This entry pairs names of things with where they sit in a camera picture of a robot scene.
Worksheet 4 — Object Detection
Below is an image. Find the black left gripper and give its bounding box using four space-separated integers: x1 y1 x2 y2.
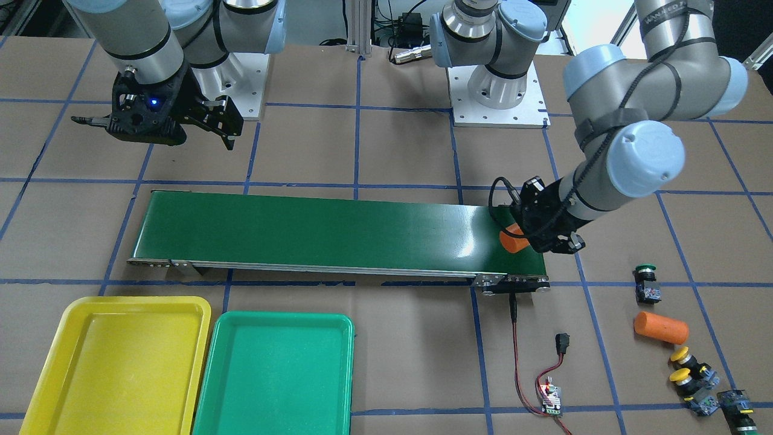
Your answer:
510 176 587 254

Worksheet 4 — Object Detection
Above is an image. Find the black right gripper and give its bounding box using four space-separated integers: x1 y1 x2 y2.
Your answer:
70 63 244 151

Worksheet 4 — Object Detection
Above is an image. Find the orange cylinder labeled 4680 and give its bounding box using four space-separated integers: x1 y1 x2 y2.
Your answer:
499 223 530 254

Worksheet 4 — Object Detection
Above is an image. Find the green push button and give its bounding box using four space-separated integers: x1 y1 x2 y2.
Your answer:
717 389 759 434
633 263 662 304

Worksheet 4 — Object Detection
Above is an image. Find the plain orange cylinder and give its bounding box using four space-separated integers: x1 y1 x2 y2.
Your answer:
633 311 690 345

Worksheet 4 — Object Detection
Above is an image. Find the yellow push button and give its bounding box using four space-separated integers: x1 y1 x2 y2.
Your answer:
669 345 720 389
669 368 719 416

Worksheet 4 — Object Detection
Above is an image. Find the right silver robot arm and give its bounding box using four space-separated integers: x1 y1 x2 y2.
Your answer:
67 1 286 150

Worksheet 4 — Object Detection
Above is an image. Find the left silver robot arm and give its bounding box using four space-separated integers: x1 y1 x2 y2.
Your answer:
429 1 748 254

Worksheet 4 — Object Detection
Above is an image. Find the green conveyor belt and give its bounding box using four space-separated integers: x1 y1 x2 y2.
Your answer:
128 190 550 294

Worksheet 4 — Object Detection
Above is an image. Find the small controller circuit board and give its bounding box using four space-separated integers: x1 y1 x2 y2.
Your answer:
537 376 563 417

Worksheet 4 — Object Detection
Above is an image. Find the yellow plastic tray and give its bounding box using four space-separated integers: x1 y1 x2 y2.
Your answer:
21 295 211 434

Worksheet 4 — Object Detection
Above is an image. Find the green plastic tray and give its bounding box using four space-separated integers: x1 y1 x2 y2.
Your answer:
193 311 355 434

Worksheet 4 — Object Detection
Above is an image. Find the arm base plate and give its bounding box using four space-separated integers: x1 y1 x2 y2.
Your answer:
193 53 272 121
446 63 551 129

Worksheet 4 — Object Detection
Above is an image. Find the red black power cable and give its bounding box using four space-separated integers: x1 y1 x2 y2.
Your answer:
509 292 574 435

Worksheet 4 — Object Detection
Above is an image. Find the black inline switch connector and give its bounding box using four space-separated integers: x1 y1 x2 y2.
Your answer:
554 332 571 359

